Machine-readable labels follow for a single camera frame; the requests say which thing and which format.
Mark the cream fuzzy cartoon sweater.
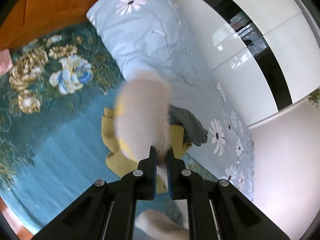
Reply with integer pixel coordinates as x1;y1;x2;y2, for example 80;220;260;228
113;70;190;240

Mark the mustard yellow knit sweater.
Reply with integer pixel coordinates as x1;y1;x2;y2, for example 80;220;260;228
101;107;192;177

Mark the grey green garment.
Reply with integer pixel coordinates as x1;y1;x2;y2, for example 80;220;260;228
169;105;208;147

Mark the white glossy wardrobe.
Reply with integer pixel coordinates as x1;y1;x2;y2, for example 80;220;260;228
176;0;319;126

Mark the pink towel at edge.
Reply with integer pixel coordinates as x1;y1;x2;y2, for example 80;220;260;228
0;49;13;76

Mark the light blue floral quilt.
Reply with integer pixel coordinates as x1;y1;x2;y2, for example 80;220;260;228
87;0;254;199

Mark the wooden headboard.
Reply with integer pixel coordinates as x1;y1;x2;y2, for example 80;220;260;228
1;0;97;50

